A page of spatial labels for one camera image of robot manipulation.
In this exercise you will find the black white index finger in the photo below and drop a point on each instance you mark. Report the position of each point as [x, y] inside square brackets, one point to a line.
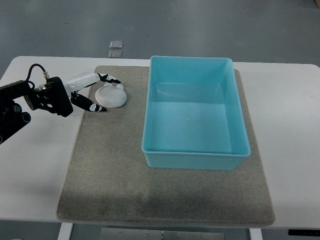
[108, 79]

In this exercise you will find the grey felt mat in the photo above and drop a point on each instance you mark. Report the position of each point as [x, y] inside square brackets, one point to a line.
[108, 180]

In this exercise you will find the light blue plastic box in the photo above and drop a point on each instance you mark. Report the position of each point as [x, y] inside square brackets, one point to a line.
[193, 116]

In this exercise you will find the silver floor plate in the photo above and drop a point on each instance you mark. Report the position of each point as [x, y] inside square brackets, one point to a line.
[115, 54]
[116, 44]

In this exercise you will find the white bunny toy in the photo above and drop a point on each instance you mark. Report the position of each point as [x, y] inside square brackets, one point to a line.
[111, 96]

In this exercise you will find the upper silver floor plate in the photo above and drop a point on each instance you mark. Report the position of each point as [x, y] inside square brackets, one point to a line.
[116, 44]

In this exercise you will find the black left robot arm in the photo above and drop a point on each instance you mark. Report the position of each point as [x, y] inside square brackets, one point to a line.
[12, 116]

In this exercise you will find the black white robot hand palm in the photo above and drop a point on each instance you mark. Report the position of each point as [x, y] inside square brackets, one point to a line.
[59, 92]

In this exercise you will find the lower silver floor plate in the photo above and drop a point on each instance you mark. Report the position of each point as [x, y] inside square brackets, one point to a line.
[115, 54]

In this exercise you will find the metal table base plate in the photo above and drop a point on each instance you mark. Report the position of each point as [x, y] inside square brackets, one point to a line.
[147, 234]

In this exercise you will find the black table control panel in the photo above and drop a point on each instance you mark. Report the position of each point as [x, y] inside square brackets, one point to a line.
[304, 232]

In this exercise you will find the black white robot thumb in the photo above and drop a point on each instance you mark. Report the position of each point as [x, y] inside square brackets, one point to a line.
[85, 103]

